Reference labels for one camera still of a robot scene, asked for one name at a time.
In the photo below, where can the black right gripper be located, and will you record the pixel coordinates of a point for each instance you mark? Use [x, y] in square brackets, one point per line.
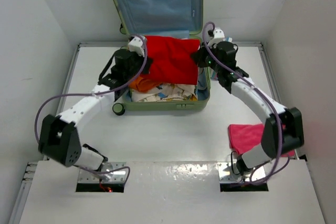
[199, 55]

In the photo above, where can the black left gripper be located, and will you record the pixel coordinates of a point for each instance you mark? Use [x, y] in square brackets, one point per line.
[149, 61]

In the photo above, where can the orange shirt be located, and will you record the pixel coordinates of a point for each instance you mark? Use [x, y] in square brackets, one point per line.
[143, 84]

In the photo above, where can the red cloth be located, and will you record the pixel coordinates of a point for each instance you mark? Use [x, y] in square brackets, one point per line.
[171, 60]

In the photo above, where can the white first aid box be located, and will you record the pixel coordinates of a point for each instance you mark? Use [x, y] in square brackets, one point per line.
[224, 51]

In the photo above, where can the white patterned garment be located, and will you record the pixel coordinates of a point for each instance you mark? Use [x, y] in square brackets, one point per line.
[166, 92]

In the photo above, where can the pink towel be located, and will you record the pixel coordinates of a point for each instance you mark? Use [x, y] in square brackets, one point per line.
[244, 137]

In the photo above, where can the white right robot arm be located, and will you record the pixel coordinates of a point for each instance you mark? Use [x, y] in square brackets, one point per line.
[283, 127]

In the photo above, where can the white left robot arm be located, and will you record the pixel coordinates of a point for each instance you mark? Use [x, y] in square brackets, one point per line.
[59, 134]

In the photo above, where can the green suitcase with blue lining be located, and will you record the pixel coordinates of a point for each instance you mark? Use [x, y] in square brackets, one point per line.
[174, 18]

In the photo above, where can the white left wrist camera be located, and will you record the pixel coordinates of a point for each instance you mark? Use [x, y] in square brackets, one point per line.
[136, 45]

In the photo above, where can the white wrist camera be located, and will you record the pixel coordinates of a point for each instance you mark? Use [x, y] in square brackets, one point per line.
[136, 45]
[216, 35]

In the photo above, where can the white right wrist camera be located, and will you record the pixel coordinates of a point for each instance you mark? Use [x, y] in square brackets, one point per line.
[216, 35]

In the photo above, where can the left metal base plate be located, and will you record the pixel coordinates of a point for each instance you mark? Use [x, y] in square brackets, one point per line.
[110, 173]

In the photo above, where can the metal base plate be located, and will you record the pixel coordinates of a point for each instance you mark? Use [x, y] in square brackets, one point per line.
[110, 173]
[228, 173]

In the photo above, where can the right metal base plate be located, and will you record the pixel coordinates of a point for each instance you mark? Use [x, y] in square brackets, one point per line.
[228, 173]

